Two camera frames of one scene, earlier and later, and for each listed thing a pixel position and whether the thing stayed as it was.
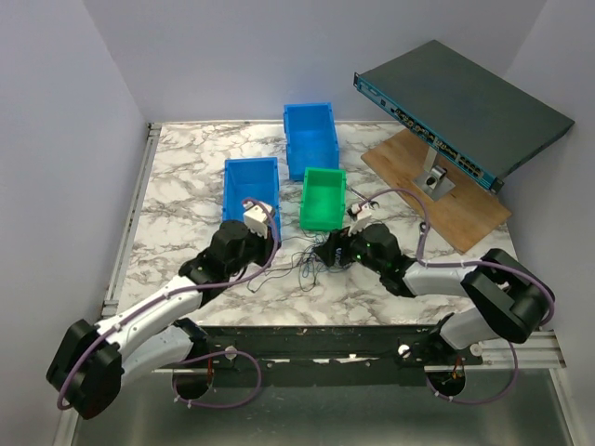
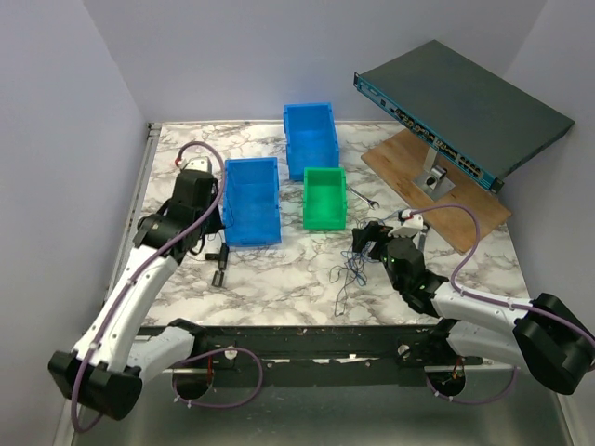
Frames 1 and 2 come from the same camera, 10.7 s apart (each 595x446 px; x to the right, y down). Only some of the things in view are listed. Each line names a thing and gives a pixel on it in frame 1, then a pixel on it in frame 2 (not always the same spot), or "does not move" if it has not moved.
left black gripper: [268, 249] -> [216, 222]
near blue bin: [251, 178] does not move
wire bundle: [310, 266] -> [356, 266]
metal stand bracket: [433, 181] does not move
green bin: [323, 199] does not move
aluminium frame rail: [131, 220] does not move
